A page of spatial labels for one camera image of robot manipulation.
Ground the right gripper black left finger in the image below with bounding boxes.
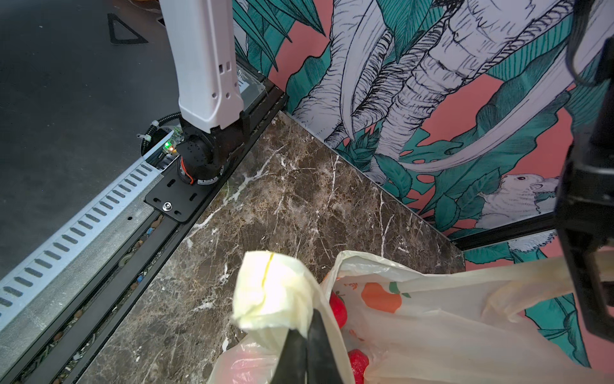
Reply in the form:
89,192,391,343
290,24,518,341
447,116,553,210
270,330,307,384

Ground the black front mounting rail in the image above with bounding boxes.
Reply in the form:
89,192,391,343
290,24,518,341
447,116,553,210
0,57,289,384

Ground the white slotted cable duct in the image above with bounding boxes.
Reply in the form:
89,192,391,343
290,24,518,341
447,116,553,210
1,158,161,328

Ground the red fruit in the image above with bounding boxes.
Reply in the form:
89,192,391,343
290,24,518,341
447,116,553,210
348,349,370,384
329,292,348,329

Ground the translucent plastic fruit bag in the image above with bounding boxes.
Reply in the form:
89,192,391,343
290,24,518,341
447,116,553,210
209,251,613,383

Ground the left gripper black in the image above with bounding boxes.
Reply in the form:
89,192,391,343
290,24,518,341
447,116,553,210
555,1,613,341

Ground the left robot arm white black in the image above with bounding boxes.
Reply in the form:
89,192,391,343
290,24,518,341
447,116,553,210
161,1,613,340

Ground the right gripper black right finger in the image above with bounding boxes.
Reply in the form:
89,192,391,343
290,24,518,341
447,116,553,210
306,310,343,384

